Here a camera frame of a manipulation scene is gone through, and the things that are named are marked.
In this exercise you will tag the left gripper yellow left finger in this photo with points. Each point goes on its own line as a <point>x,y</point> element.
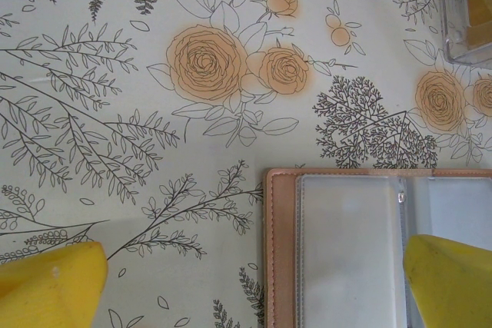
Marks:
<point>46,293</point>

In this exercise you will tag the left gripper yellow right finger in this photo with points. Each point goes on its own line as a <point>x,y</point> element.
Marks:
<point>453,289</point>

